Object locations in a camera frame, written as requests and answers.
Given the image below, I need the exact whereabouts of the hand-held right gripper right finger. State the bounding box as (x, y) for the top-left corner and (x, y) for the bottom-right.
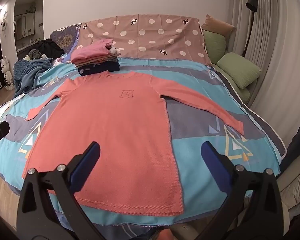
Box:
(197, 141), (283, 240)

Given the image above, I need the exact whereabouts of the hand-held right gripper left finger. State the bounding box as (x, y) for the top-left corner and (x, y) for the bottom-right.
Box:
(17, 141), (101, 240)

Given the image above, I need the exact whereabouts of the coral long-sleeve shirt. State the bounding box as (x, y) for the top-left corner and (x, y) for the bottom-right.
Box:
(22, 71), (244, 215)

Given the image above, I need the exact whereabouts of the black clothes pile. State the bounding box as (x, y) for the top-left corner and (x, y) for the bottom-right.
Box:
(35, 39), (65, 57)

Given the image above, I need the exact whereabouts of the white cat figurine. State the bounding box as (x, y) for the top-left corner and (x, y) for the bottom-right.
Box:
(0, 56), (14, 90)

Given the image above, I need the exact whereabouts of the grey-green crumpled garment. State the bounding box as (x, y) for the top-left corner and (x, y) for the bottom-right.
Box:
(28, 49), (43, 59)

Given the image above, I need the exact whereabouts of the small green pillow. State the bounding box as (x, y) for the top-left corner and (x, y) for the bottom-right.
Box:
(216, 52), (261, 90)

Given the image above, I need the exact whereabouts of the turquoise grey patterned blanket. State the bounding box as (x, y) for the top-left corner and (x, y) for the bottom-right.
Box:
(0, 55), (288, 233)

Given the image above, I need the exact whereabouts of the pink folded garment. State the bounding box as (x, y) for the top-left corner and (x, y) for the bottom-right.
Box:
(72, 39), (113, 60)

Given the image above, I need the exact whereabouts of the blue patterned cushion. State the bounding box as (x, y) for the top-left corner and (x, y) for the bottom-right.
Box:
(50, 24), (81, 54)

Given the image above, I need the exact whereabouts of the grey folded garment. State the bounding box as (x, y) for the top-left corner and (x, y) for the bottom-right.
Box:
(106, 44), (121, 55)

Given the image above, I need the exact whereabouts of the large green pillow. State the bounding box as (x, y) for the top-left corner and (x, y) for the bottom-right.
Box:
(202, 30), (227, 64)

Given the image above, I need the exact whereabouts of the light pleated curtain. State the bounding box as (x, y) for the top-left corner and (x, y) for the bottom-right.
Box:
(230, 0), (300, 135)

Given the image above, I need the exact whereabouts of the brown polka dot sheet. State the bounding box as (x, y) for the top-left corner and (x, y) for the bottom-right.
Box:
(76, 14), (212, 64)

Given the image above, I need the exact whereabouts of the brown pillow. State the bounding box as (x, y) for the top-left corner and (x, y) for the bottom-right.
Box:
(202, 14), (235, 40)

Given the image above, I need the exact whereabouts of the black floor lamp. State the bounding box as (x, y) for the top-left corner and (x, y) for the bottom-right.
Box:
(241, 0), (259, 58)

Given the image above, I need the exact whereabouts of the mirrored wall cabinet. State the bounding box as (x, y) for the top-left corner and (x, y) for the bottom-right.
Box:
(15, 14), (36, 40)

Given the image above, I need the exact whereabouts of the white wall decoration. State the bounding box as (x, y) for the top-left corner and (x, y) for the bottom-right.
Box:
(0, 10), (9, 32)

